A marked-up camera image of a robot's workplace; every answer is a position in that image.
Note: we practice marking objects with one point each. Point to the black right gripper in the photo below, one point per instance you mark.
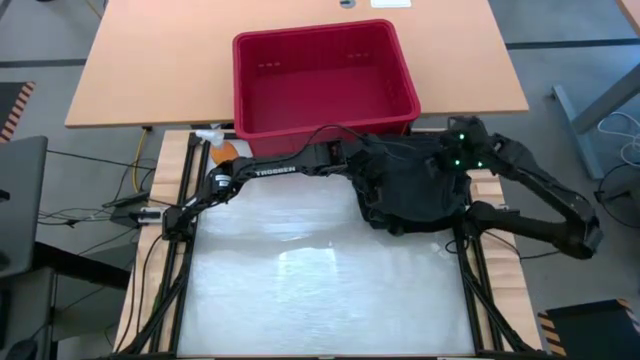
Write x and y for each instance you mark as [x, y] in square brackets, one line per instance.
[460, 150]

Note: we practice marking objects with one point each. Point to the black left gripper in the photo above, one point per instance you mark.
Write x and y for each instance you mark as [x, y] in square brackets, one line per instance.
[365, 160]

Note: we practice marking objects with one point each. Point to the dark grey garment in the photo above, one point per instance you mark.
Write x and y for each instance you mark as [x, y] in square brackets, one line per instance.
[415, 195]

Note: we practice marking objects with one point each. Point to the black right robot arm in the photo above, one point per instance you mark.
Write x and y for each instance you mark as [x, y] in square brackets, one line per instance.
[550, 200]

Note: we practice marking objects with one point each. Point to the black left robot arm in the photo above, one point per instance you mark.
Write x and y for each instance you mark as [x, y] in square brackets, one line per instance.
[275, 170]

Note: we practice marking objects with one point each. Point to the red plastic laundry bin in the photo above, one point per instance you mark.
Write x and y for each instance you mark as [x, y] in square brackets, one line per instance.
[325, 100]

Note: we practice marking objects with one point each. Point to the grey metal table stand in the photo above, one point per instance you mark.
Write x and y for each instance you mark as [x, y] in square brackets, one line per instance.
[575, 127]

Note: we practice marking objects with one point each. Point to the orange spray bottle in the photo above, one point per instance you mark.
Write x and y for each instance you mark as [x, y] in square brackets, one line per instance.
[222, 150]

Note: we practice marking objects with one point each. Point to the grey desk grommet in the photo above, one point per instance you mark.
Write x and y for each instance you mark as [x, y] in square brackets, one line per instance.
[348, 3]

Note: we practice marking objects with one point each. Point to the white label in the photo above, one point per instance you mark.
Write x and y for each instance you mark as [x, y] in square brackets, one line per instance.
[391, 3]

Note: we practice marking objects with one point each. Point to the light wooden desk corner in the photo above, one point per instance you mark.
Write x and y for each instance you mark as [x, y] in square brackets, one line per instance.
[632, 12]

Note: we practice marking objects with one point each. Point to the black hazard striped box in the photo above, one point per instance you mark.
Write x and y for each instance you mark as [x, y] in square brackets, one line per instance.
[595, 332]

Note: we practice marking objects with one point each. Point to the tan wooden desk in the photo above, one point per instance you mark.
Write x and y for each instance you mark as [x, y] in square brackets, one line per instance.
[150, 60]

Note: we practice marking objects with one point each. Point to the hazard striped floor mat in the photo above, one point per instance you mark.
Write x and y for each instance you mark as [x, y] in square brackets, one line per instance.
[12, 110]

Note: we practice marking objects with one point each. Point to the dark grey cabinet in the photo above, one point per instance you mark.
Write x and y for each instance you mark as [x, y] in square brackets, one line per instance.
[25, 315]

